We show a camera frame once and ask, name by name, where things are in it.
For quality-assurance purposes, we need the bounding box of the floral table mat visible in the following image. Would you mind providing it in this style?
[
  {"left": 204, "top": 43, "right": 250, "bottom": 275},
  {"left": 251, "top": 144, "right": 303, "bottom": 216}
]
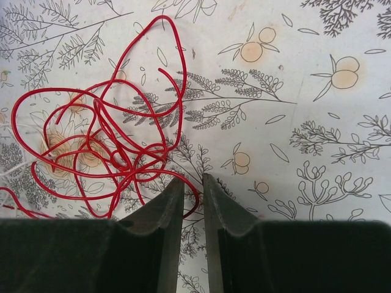
[{"left": 1, "top": 1, "right": 390, "bottom": 292}]

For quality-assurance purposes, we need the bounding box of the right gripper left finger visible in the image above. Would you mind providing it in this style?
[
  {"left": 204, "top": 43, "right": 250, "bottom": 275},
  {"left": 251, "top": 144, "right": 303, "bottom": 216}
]
[{"left": 1, "top": 179, "right": 184, "bottom": 292}]

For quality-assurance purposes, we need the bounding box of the white wire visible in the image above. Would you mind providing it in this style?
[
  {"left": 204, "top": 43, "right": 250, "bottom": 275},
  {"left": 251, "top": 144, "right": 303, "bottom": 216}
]
[{"left": 0, "top": 121, "right": 53, "bottom": 211}]

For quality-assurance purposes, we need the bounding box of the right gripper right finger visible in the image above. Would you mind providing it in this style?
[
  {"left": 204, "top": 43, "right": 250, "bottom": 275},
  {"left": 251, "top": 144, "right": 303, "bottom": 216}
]
[{"left": 203, "top": 174, "right": 390, "bottom": 292}]

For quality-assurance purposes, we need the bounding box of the red wire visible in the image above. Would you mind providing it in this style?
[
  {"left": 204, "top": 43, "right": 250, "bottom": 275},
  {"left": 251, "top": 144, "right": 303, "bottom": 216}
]
[{"left": 0, "top": 15, "right": 200, "bottom": 220}]

